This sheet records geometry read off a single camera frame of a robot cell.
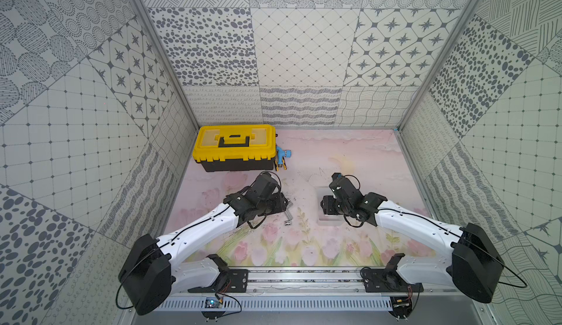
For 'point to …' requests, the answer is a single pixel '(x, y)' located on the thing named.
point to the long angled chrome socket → (288, 214)
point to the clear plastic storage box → (324, 219)
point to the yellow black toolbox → (236, 148)
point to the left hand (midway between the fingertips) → (286, 199)
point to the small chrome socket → (287, 222)
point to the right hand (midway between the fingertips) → (328, 205)
